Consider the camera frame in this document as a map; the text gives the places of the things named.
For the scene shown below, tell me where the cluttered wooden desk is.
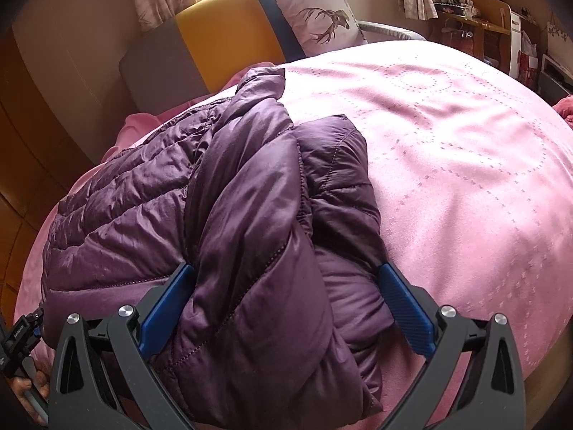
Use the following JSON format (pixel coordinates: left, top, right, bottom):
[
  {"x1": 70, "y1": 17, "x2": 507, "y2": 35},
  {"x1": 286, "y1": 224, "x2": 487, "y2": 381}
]
[{"x1": 429, "y1": 0, "x2": 512, "y2": 74}]

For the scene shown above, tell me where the grey yellow blue headboard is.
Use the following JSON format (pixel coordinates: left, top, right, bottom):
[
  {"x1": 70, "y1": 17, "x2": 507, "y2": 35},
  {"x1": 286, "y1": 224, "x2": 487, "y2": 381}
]
[{"x1": 119, "y1": 0, "x2": 305, "y2": 115}]

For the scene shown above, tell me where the white cabinet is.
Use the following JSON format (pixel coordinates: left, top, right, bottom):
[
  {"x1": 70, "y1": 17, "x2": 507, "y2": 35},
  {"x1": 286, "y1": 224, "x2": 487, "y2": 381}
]
[{"x1": 509, "y1": 12, "x2": 541, "y2": 90}]

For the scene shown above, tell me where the white metal bed rail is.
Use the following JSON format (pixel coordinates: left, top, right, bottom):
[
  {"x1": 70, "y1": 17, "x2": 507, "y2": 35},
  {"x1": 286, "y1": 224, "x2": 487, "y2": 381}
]
[{"x1": 357, "y1": 20, "x2": 425, "y2": 41}]

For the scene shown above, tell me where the wooden wardrobe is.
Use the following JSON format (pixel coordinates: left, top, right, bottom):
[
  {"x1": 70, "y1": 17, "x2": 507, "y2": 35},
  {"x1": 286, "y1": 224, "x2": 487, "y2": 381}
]
[{"x1": 1, "y1": 30, "x2": 92, "y2": 324}]

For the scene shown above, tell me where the pink dotted bed quilt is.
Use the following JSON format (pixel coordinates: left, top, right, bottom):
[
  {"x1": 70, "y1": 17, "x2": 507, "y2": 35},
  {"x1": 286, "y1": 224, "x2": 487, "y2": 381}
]
[{"x1": 13, "y1": 39, "x2": 573, "y2": 430}]

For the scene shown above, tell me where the red ruffled blanket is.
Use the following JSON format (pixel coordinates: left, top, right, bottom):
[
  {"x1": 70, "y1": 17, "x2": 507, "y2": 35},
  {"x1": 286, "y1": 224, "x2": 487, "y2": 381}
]
[{"x1": 554, "y1": 95, "x2": 573, "y2": 128}]

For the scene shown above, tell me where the white deer print pillow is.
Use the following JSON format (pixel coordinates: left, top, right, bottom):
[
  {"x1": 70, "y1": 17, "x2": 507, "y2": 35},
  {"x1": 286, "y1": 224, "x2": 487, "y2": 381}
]
[{"x1": 275, "y1": 0, "x2": 367, "y2": 57}]

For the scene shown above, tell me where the purple quilted down jacket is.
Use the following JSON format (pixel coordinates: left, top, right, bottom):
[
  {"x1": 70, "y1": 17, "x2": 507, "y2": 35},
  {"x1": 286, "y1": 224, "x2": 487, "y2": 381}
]
[{"x1": 42, "y1": 67, "x2": 393, "y2": 429}]

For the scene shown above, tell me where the person left hand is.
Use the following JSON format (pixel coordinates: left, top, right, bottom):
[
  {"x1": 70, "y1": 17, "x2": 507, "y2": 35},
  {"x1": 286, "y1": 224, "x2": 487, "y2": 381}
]
[{"x1": 9, "y1": 366, "x2": 51, "y2": 426}]

